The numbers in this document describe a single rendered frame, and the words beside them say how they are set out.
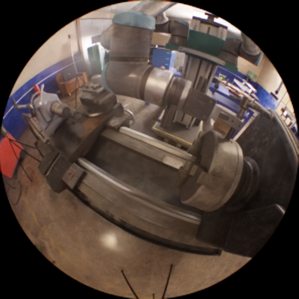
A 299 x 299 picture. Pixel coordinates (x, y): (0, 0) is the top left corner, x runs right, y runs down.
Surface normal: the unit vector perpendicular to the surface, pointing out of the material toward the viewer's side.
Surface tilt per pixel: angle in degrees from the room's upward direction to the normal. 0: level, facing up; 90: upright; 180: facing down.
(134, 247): 0
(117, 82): 86
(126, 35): 86
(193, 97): 71
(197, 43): 90
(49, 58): 90
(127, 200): 0
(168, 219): 0
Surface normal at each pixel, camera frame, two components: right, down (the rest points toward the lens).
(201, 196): -0.34, 0.40
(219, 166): -0.12, -0.18
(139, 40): 0.48, 0.75
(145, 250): 0.06, -0.54
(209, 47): -0.45, 0.74
